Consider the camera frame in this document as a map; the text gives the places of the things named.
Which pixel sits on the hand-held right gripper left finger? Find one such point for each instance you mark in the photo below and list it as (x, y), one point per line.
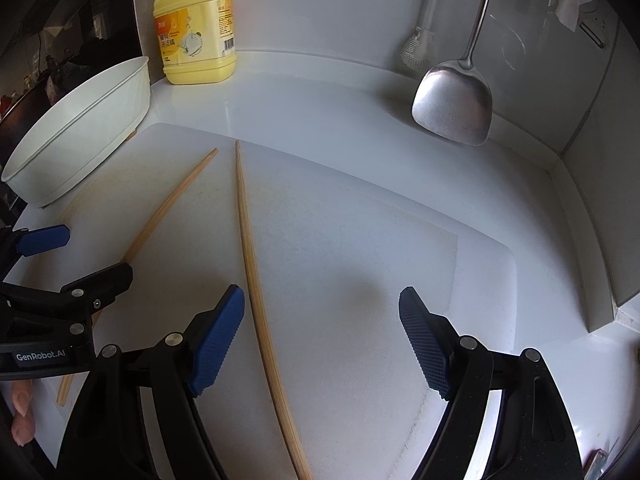
(217, 345)

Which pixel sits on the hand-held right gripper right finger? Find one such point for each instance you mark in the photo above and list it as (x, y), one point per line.
(425, 345)

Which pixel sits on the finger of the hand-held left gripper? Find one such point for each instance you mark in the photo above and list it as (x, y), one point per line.
(47, 239)
(95, 287)

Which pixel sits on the wooden chopstick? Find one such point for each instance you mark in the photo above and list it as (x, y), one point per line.
(250, 270)
(165, 206)

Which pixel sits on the person's left hand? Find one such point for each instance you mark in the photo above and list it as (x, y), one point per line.
(23, 415)

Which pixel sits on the white bowl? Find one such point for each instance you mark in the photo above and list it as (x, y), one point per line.
(75, 130)

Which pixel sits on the white plastic cutting board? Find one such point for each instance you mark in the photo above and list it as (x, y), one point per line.
(350, 260)

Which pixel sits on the dark glass appliance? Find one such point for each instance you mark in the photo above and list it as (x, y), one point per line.
(60, 25)

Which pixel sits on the metal spatula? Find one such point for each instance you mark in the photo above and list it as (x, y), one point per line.
(452, 105)

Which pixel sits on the yellow detergent pump bottle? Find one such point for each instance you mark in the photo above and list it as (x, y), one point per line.
(200, 35)

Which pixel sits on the grey bottle brush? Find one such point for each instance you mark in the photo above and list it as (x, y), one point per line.
(417, 47)

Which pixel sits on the white wall socket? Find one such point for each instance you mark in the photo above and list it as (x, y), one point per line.
(594, 30)

